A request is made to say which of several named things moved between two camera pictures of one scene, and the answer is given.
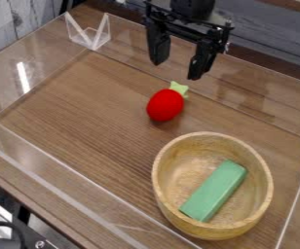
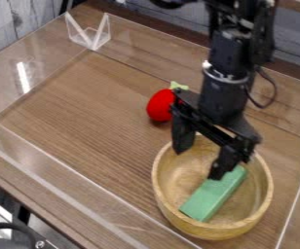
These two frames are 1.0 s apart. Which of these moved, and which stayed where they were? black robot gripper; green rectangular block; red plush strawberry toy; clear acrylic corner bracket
Moved: black robot gripper
Stayed: red plush strawberry toy; clear acrylic corner bracket; green rectangular block
